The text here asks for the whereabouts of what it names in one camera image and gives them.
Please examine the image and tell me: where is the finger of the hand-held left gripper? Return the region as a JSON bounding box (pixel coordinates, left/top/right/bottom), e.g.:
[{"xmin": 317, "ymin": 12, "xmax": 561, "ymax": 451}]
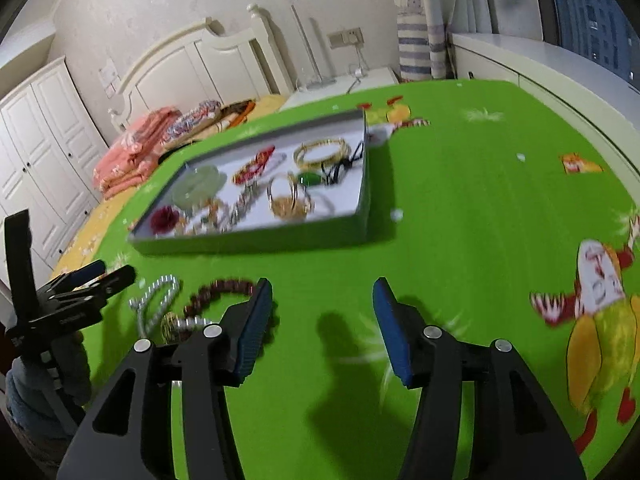
[
  {"xmin": 47, "ymin": 259, "xmax": 107, "ymax": 291},
  {"xmin": 35, "ymin": 265, "xmax": 137, "ymax": 311}
]

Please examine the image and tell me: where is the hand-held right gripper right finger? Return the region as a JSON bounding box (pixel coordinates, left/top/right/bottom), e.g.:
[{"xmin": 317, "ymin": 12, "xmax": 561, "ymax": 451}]
[{"xmin": 372, "ymin": 276, "xmax": 588, "ymax": 480}]

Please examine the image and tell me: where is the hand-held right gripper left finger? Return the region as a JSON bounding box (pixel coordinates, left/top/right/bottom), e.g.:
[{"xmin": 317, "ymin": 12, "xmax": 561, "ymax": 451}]
[{"xmin": 55, "ymin": 277, "xmax": 276, "ymax": 480}]

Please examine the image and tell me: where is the dark red bead bracelet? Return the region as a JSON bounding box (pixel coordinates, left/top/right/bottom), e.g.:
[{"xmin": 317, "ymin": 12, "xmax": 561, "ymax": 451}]
[{"xmin": 182, "ymin": 277, "xmax": 278, "ymax": 346}]

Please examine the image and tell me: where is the gold patterned charm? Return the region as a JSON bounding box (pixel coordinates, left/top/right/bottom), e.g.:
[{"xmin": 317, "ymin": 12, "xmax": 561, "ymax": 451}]
[{"xmin": 160, "ymin": 310, "xmax": 206, "ymax": 343}]

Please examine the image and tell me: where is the red rose brooch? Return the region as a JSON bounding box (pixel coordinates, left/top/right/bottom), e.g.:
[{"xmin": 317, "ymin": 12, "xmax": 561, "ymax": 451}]
[{"xmin": 150, "ymin": 206, "xmax": 187, "ymax": 235}]

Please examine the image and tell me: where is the grey cardboard box tray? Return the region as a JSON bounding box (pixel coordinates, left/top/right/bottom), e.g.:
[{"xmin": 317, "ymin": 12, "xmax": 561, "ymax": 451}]
[{"xmin": 127, "ymin": 109, "xmax": 372, "ymax": 256}]

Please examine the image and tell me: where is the pale green jade bangle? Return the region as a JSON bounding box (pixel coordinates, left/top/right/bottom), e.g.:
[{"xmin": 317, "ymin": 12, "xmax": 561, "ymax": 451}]
[{"xmin": 171, "ymin": 164, "xmax": 226, "ymax": 208}]

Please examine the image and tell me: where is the multicolour stone bead bracelet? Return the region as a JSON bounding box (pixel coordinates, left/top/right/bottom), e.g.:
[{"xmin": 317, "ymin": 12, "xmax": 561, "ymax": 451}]
[{"xmin": 182, "ymin": 197, "xmax": 231, "ymax": 235}]

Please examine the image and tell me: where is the gold hoop ornament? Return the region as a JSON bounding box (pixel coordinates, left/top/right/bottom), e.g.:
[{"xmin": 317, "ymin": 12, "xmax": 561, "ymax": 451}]
[{"xmin": 267, "ymin": 172, "xmax": 316, "ymax": 221}]

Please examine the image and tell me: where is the red and white bracelet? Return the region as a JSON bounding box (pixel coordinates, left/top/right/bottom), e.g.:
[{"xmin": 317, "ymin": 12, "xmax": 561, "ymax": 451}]
[{"xmin": 231, "ymin": 146, "xmax": 278, "ymax": 186}]

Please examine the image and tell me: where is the green pendant with black cord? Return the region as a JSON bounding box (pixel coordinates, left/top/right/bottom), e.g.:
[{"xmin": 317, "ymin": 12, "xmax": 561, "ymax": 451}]
[{"xmin": 297, "ymin": 145, "xmax": 368, "ymax": 188}]

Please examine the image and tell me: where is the gold bangle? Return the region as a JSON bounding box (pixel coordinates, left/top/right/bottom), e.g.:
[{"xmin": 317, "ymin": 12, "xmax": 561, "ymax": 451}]
[{"xmin": 292, "ymin": 137, "xmax": 352, "ymax": 171}]

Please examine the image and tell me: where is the person's left forearm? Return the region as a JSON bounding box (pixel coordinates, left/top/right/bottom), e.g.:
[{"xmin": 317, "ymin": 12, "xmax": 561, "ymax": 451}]
[{"xmin": 5, "ymin": 355, "xmax": 76, "ymax": 441}]

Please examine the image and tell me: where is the person's left hand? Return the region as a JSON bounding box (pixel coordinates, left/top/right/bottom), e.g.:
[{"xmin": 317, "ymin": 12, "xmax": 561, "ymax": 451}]
[{"xmin": 57, "ymin": 331, "xmax": 93, "ymax": 406}]

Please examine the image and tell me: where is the pink folded blanket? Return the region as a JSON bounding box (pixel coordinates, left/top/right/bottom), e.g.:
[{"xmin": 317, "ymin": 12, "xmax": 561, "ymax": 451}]
[{"xmin": 92, "ymin": 106, "xmax": 183, "ymax": 198}]

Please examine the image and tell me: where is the white wardrobe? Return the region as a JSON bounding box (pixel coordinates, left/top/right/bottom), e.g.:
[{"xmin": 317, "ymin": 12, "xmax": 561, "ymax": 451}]
[{"xmin": 0, "ymin": 56, "xmax": 111, "ymax": 281}]

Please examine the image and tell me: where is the green cartoon printed tablecloth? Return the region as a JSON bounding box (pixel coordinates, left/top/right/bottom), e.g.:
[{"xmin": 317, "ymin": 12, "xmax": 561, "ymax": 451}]
[{"xmin": 80, "ymin": 79, "xmax": 640, "ymax": 480}]

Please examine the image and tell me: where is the patterned round pillow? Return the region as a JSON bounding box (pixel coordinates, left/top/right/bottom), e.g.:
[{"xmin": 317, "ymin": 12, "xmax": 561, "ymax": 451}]
[{"xmin": 162, "ymin": 100, "xmax": 223, "ymax": 148}]

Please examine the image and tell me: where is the white bed headboard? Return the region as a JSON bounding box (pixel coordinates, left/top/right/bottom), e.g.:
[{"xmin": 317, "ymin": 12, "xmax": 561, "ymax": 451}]
[{"xmin": 109, "ymin": 4, "xmax": 296, "ymax": 133}]

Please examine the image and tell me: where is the white nightstand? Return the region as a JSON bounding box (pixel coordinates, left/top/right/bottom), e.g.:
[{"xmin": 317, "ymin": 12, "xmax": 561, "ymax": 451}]
[{"xmin": 277, "ymin": 66, "xmax": 401, "ymax": 113}]

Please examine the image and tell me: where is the printed striped curtain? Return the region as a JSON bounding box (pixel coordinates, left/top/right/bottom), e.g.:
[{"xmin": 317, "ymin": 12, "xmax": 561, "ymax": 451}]
[{"xmin": 385, "ymin": 0, "xmax": 453, "ymax": 83}]

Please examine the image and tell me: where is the white pole lamp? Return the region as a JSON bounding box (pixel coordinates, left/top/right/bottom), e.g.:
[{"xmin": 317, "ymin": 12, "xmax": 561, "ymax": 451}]
[{"xmin": 291, "ymin": 5, "xmax": 337, "ymax": 92}]

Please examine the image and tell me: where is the white window sill cabinet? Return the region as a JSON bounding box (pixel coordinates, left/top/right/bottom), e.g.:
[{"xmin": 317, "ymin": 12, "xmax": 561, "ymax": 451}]
[{"xmin": 450, "ymin": 32, "xmax": 640, "ymax": 186}]

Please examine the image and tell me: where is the dark framed window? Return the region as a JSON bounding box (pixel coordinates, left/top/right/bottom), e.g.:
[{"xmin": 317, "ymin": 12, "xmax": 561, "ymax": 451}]
[{"xmin": 530, "ymin": 0, "xmax": 640, "ymax": 91}]

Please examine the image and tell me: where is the white charger with cable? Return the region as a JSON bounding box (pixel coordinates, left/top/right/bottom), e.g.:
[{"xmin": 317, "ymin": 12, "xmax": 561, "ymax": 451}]
[{"xmin": 345, "ymin": 42, "xmax": 368, "ymax": 93}]

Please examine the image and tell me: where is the wall socket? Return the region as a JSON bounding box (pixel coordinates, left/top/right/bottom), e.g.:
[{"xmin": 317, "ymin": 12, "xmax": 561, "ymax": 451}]
[{"xmin": 327, "ymin": 27, "xmax": 365, "ymax": 50}]

